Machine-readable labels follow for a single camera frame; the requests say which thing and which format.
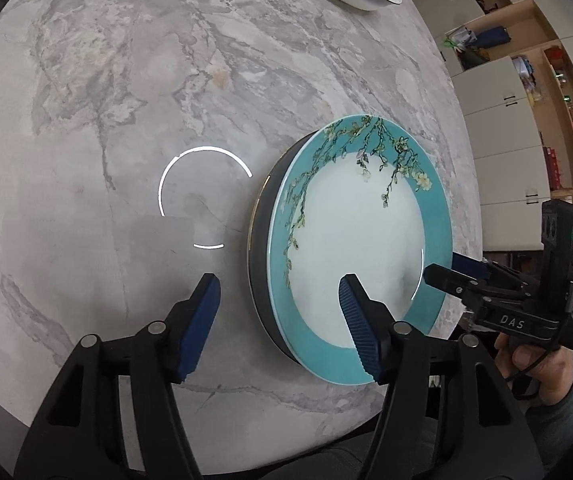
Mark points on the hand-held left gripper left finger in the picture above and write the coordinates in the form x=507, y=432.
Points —
x=199, y=320

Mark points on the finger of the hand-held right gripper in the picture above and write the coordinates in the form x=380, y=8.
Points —
x=446, y=277
x=466, y=264

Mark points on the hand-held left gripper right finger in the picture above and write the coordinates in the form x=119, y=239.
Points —
x=361, y=320

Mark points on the teal floral plate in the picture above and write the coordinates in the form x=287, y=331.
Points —
x=356, y=220

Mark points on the grey gradient plate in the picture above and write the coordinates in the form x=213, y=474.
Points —
x=259, y=230

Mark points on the person's right forearm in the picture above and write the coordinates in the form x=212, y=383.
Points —
x=556, y=435

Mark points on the person's right hand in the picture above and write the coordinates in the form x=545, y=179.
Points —
x=551, y=375

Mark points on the red bag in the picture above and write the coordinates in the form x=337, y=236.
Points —
x=555, y=57

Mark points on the dark blue bag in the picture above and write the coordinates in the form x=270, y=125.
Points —
x=491, y=39

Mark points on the white shopping bag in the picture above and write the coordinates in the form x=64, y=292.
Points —
x=461, y=37

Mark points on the cream wall cabinet unit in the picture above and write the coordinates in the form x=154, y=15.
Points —
x=501, y=180

